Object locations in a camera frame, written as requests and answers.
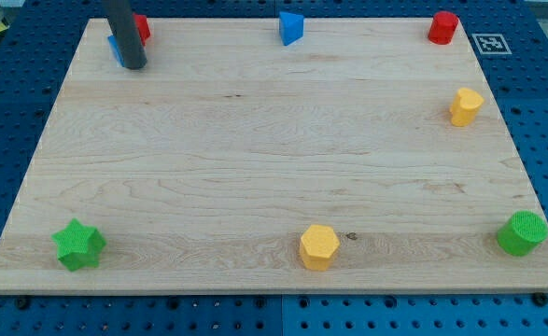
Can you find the yellow hexagon block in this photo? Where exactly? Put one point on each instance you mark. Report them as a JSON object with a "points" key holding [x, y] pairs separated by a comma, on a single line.
{"points": [[318, 249]]}

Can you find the green star block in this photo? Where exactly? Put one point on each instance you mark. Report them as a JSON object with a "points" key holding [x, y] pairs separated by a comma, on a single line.
{"points": [[78, 246]]}

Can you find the wooden board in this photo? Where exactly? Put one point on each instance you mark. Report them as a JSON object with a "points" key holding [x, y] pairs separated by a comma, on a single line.
{"points": [[203, 169]]}

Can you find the blue triangle block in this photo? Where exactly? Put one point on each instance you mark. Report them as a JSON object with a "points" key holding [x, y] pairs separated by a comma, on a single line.
{"points": [[290, 27]]}

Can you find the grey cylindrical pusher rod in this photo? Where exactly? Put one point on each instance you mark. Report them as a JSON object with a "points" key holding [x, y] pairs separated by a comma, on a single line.
{"points": [[127, 40]]}

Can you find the red block behind rod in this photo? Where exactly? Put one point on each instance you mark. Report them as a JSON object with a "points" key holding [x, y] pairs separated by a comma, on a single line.
{"points": [[141, 22]]}

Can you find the yellow heart block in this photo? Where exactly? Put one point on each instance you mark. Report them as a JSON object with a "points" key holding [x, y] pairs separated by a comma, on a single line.
{"points": [[465, 106]]}

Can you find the blue block behind rod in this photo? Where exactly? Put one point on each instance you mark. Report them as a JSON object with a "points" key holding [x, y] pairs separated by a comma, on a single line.
{"points": [[115, 49]]}

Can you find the red cylinder block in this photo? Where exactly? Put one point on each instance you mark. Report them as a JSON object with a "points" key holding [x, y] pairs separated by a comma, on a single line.
{"points": [[443, 27]]}

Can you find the white fiducial marker tag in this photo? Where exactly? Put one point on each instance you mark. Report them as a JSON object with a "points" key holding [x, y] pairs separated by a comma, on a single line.
{"points": [[491, 44]]}

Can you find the green cylinder block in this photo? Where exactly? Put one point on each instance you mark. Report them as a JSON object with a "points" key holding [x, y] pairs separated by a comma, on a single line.
{"points": [[522, 233]]}

